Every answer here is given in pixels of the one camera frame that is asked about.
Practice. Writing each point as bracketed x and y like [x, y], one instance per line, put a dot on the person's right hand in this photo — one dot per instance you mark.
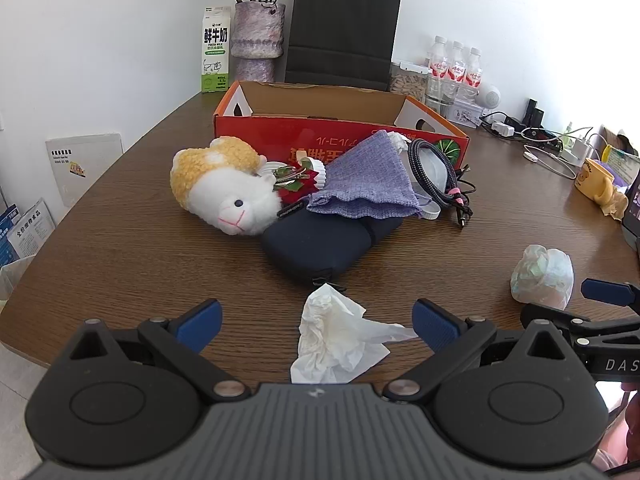
[632, 425]

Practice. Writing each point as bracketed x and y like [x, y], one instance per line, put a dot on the blue white packets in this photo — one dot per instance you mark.
[25, 232]

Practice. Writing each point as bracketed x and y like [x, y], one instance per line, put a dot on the black paper bag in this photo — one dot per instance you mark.
[345, 30]

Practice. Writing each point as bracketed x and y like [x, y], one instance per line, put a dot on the purple knitted cloth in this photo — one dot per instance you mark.
[367, 175]

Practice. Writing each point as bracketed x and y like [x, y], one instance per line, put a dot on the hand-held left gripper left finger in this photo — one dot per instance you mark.
[200, 324]

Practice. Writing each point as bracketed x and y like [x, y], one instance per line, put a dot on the red cardboard box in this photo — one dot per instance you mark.
[300, 127]

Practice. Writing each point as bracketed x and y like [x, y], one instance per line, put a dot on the purple textured vase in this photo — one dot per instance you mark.
[256, 35]

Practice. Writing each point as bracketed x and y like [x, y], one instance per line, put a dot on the translucent plastic container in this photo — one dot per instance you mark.
[431, 170]

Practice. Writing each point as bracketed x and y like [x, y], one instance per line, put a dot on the clear jar of seeds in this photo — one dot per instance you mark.
[407, 82]

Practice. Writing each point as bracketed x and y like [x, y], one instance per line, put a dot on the yellow cartoon mug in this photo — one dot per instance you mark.
[592, 182]

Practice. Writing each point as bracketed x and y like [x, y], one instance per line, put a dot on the small clear spray bottle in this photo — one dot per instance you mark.
[568, 135]

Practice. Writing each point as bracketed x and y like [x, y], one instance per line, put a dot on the white power adapter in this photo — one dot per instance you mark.
[581, 150]

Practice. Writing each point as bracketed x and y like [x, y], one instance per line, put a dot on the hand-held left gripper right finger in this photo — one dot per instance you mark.
[434, 325]

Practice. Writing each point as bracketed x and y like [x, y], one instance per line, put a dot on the white round speaker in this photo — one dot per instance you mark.
[491, 96]

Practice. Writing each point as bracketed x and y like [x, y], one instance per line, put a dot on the white fluted-lid bottle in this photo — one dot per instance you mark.
[320, 175]

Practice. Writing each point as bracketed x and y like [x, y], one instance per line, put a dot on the black upright device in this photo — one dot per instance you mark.
[533, 112]

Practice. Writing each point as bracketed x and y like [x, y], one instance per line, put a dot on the white charger block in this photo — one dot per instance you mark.
[503, 128]

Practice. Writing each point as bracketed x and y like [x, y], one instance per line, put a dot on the light green bundle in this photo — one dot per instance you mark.
[542, 275]

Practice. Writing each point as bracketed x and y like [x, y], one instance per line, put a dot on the yellow white plush toy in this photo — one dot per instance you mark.
[215, 185]

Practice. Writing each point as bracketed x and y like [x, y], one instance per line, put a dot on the large white tissue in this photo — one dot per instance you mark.
[332, 330]

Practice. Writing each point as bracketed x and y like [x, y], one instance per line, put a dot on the white printed tin box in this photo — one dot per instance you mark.
[465, 112]

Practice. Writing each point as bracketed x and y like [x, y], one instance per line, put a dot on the red artificial rose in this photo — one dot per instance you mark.
[302, 182]

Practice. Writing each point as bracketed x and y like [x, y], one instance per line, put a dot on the white round cap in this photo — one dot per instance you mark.
[430, 211]

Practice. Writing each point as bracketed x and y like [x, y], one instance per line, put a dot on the red label water bottle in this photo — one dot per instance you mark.
[474, 70]
[438, 60]
[456, 65]

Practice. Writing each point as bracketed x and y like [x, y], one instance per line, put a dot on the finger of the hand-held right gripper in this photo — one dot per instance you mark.
[595, 325]
[607, 291]

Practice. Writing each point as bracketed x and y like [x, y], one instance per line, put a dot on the green white milk carton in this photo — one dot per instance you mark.
[216, 50]

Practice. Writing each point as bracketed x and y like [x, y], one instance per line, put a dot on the small crumpled white tissue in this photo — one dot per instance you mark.
[399, 140]

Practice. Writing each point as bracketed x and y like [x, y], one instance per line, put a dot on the green yellow packet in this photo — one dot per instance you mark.
[622, 162]

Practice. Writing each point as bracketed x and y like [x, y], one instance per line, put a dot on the dark laptop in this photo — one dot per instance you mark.
[632, 215]

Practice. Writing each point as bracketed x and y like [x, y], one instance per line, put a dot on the navy zip pouch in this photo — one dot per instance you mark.
[320, 242]

